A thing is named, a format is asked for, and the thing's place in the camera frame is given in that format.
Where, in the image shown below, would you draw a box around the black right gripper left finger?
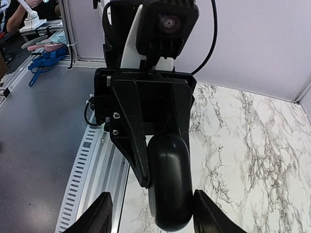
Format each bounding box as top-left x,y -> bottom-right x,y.
72,192 -> 113,233

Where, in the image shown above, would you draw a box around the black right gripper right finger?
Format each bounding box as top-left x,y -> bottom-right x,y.
193,190 -> 240,233

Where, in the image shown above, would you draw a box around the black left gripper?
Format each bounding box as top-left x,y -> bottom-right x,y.
94,68 -> 196,188

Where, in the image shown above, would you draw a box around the black earbud charging case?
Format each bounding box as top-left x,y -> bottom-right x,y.
148,133 -> 193,232

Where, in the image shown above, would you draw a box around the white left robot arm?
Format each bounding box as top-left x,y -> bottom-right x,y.
94,0 -> 199,188

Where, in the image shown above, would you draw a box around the blue plastic tool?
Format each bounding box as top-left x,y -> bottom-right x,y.
28,47 -> 67,87

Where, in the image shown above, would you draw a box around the aluminium front rail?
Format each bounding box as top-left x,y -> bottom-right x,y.
55,126 -> 129,233

